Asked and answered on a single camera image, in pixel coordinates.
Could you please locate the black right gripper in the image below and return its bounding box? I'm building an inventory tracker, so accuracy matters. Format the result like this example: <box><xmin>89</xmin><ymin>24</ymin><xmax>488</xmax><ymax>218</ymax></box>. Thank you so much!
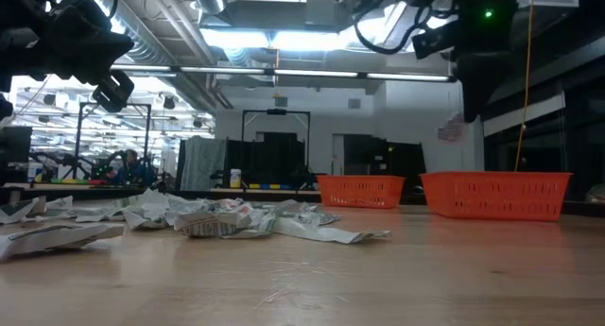
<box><xmin>454</xmin><ymin>50</ymin><xmax>516</xmax><ymax>124</ymax></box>

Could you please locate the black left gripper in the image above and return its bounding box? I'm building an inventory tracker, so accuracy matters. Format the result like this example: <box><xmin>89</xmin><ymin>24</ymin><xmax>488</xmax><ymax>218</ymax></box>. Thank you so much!
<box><xmin>27</xmin><ymin>0</ymin><xmax>136</xmax><ymax>114</ymax></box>

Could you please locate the white packet with green print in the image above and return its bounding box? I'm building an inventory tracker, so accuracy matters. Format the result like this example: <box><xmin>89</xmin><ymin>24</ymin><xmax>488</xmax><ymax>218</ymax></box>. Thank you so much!
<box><xmin>252</xmin><ymin>211</ymin><xmax>279</xmax><ymax>237</ymax></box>

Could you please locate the orange plastic basket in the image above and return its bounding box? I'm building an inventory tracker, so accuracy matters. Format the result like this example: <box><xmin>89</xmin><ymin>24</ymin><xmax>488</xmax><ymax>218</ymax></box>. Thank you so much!
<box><xmin>316</xmin><ymin>174</ymin><xmax>406</xmax><ymax>210</ymax></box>
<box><xmin>419</xmin><ymin>170</ymin><xmax>574</xmax><ymax>222</ymax></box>

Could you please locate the black cabinet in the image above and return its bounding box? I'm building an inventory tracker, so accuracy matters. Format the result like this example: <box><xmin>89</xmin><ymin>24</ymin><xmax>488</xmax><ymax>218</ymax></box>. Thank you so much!
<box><xmin>343</xmin><ymin>133</ymin><xmax>425</xmax><ymax>197</ymax></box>

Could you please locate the black monitor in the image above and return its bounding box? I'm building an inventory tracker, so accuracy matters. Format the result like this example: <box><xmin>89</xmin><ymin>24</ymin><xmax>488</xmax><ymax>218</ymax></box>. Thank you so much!
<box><xmin>0</xmin><ymin>125</ymin><xmax>34</xmax><ymax>184</ymax></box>

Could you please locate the person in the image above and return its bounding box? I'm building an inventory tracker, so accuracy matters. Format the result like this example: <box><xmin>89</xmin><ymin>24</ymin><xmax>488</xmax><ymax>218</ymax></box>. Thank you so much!
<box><xmin>112</xmin><ymin>148</ymin><xmax>156</xmax><ymax>188</ymax></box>

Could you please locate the multicoloured striped bar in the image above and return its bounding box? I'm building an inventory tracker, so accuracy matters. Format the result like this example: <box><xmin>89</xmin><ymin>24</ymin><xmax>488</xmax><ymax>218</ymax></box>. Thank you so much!
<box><xmin>33</xmin><ymin>177</ymin><xmax>109</xmax><ymax>186</ymax></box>

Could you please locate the white door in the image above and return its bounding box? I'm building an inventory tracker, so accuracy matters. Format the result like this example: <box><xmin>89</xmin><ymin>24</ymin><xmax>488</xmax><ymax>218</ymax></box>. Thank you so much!
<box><xmin>331</xmin><ymin>133</ymin><xmax>346</xmax><ymax>177</ymax></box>

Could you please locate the long ceiling light strip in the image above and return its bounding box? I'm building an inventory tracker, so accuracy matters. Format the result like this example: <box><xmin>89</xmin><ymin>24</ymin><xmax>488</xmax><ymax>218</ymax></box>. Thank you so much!
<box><xmin>109</xmin><ymin>64</ymin><xmax>451</xmax><ymax>83</ymax></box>

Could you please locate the grey hanging cloth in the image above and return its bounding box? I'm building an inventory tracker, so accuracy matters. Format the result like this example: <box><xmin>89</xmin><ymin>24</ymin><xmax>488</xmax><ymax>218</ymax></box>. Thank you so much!
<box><xmin>179</xmin><ymin>135</ymin><xmax>228</xmax><ymax>192</ymax></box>

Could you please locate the grey ceiling box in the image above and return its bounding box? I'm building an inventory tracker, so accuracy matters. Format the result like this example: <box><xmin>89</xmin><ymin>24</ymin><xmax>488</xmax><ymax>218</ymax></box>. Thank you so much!
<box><xmin>304</xmin><ymin>0</ymin><xmax>337</xmax><ymax>27</ymax></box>

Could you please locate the bright ceiling light panel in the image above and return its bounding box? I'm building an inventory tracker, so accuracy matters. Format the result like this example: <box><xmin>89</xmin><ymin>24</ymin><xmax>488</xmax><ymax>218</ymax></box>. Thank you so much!
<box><xmin>198</xmin><ymin>26</ymin><xmax>342</xmax><ymax>52</ymax></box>

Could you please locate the black partition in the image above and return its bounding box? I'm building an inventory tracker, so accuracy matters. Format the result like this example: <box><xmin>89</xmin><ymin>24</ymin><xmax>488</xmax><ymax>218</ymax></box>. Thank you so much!
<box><xmin>221</xmin><ymin>130</ymin><xmax>316</xmax><ymax>188</ymax></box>

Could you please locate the yellow and blue striped bar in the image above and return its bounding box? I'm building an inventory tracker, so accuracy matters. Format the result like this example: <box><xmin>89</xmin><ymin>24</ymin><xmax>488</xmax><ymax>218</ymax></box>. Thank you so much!
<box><xmin>247</xmin><ymin>182</ymin><xmax>293</xmax><ymax>191</ymax></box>

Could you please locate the yellow hanging cable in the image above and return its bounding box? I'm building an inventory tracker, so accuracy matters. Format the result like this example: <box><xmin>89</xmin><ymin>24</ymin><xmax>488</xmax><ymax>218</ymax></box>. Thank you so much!
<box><xmin>512</xmin><ymin>3</ymin><xmax>535</xmax><ymax>173</ymax></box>

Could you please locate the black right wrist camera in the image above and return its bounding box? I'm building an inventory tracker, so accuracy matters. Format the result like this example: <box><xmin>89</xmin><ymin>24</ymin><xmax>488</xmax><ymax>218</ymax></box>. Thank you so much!
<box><xmin>412</xmin><ymin>22</ymin><xmax>458</xmax><ymax>61</ymax></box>

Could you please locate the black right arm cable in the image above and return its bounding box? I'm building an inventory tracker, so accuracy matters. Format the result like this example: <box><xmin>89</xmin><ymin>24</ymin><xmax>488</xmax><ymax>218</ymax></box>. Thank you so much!
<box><xmin>353</xmin><ymin>0</ymin><xmax>458</xmax><ymax>57</ymax></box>

